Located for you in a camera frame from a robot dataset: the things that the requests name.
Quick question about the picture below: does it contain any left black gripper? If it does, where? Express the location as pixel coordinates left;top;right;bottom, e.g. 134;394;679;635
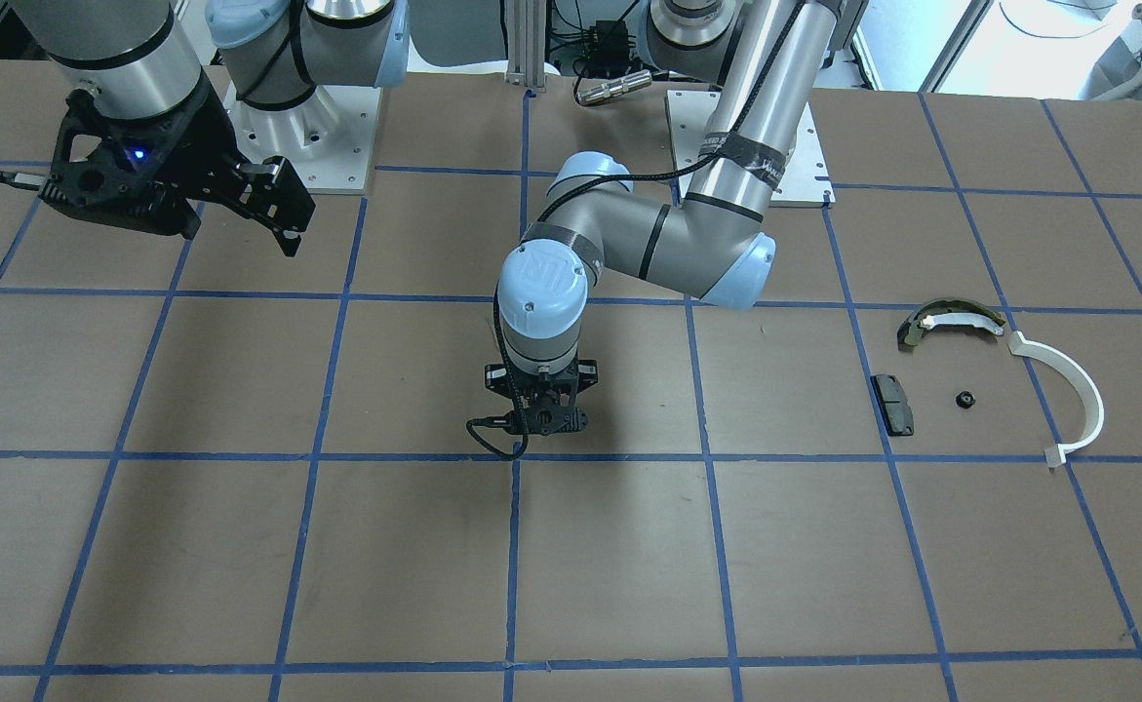
485;360;598;436

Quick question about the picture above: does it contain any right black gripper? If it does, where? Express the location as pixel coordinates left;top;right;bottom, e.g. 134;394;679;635
39;76;315;256

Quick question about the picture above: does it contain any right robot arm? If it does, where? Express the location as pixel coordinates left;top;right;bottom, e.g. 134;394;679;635
0;1;411;257

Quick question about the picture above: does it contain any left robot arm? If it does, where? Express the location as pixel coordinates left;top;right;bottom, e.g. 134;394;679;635
467;1;841;437

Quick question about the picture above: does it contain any black brake pad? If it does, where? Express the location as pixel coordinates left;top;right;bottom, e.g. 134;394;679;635
870;373;915;437

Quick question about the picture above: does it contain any white curved plastic part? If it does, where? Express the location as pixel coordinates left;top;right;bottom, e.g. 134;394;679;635
1007;331;1105;469

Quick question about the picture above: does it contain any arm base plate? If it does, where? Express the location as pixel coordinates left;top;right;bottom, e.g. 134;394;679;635
665;90;837;208
223;84;383;195

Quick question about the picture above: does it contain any aluminium frame post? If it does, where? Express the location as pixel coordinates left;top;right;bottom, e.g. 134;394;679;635
502;0;549;92

